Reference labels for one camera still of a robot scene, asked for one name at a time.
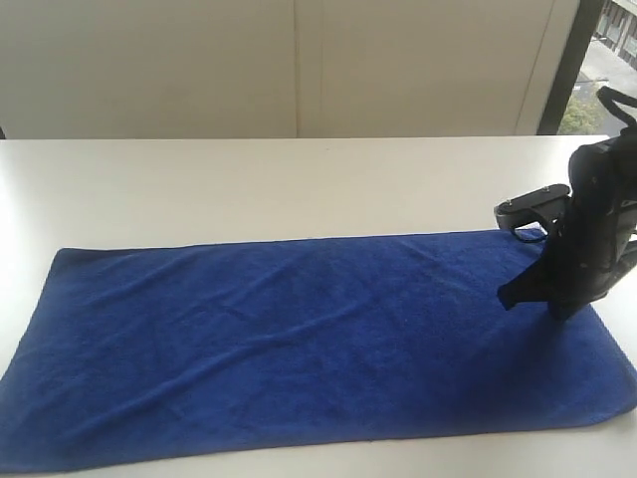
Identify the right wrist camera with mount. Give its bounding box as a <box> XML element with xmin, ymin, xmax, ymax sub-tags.
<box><xmin>494</xmin><ymin>184</ymin><xmax>570</xmax><ymax>244</ymax></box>

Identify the dark window frame post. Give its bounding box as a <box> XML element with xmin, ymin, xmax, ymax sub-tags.
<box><xmin>535</xmin><ymin>0</ymin><xmax>604</xmax><ymax>135</ymax></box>

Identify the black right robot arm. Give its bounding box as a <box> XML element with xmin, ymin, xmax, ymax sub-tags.
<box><xmin>494</xmin><ymin>127</ymin><xmax>636</xmax><ymax>321</ymax></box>

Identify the blue microfibre cloth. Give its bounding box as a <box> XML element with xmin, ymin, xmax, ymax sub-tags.
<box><xmin>1</xmin><ymin>230</ymin><xmax>636</xmax><ymax>472</ymax></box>

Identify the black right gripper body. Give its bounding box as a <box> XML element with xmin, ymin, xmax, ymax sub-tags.
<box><xmin>541</xmin><ymin>198</ymin><xmax>636</xmax><ymax>304</ymax></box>

